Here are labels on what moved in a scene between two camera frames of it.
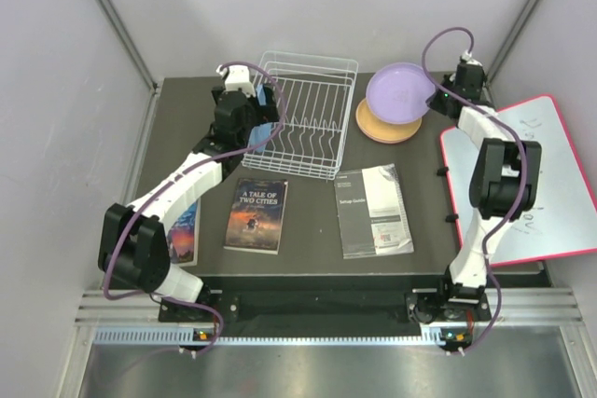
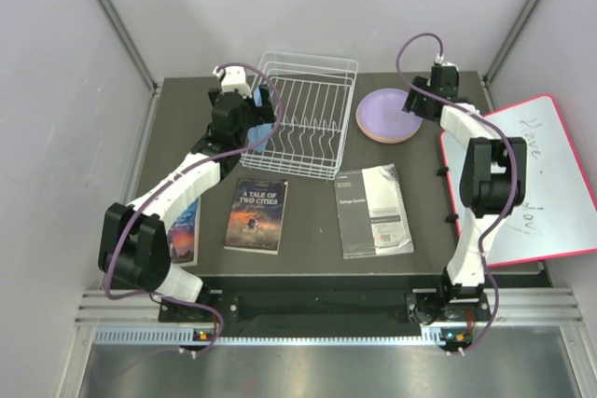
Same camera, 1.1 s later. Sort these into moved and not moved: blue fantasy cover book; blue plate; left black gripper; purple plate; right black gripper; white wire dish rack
Moved: right black gripper; purple plate
Not moved: white wire dish rack; blue plate; blue fantasy cover book; left black gripper
